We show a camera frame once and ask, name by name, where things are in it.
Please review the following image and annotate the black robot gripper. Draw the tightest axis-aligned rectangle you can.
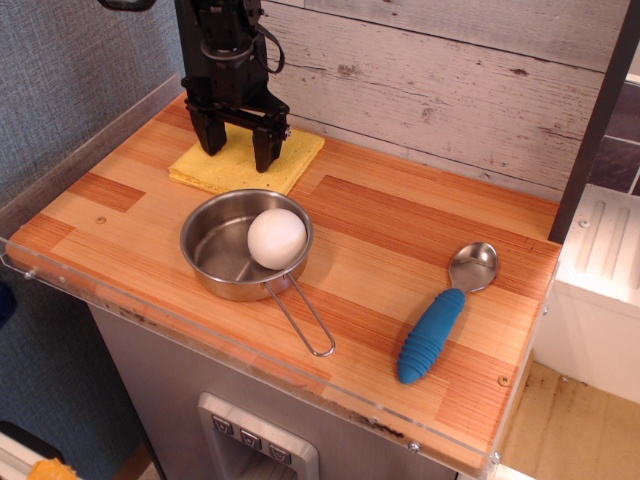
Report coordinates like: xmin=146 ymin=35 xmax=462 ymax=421
xmin=181 ymin=47 xmax=289 ymax=173

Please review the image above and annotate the yellow cloth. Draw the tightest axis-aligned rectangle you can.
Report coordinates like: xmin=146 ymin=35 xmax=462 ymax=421
xmin=169 ymin=125 xmax=325 ymax=195

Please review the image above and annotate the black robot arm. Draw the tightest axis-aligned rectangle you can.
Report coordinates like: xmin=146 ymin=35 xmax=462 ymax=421
xmin=174 ymin=1 xmax=289 ymax=173

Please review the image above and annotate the small steel saucepan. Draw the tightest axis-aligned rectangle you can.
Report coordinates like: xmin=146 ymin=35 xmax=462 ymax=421
xmin=180 ymin=189 xmax=336 ymax=357

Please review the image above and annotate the white ball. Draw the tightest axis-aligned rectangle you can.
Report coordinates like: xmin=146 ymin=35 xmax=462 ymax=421
xmin=247 ymin=208 xmax=307 ymax=270

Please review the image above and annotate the clear acrylic edge guard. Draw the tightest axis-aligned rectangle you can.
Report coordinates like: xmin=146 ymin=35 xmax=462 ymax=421
xmin=5 ymin=230 xmax=510 ymax=478

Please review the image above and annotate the grey toy fridge cabinet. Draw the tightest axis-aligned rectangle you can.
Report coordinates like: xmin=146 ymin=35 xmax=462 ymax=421
xmin=90 ymin=307 xmax=456 ymax=479

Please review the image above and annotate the silver dispenser panel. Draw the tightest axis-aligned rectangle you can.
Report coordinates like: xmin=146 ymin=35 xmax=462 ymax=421
xmin=198 ymin=392 xmax=320 ymax=480

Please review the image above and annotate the yellow object bottom left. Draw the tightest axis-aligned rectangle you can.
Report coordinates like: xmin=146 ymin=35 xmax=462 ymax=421
xmin=27 ymin=458 xmax=80 ymax=480

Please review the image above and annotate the black cable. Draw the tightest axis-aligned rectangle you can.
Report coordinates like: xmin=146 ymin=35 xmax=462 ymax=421
xmin=254 ymin=24 xmax=286 ymax=76

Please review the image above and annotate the dark left post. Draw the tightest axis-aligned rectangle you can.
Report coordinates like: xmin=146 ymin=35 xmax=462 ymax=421
xmin=174 ymin=0 xmax=208 ymax=77

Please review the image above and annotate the dark post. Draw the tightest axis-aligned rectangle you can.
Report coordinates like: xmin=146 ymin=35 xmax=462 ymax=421
xmin=174 ymin=0 xmax=208 ymax=77
xmin=548 ymin=0 xmax=639 ymax=244

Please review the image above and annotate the blue handled metal spoon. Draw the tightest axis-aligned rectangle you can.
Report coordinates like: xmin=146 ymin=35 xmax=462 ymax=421
xmin=397 ymin=242 xmax=498 ymax=385

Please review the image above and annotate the dark right post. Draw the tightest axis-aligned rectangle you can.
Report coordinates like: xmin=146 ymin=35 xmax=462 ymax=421
xmin=548 ymin=0 xmax=639 ymax=244

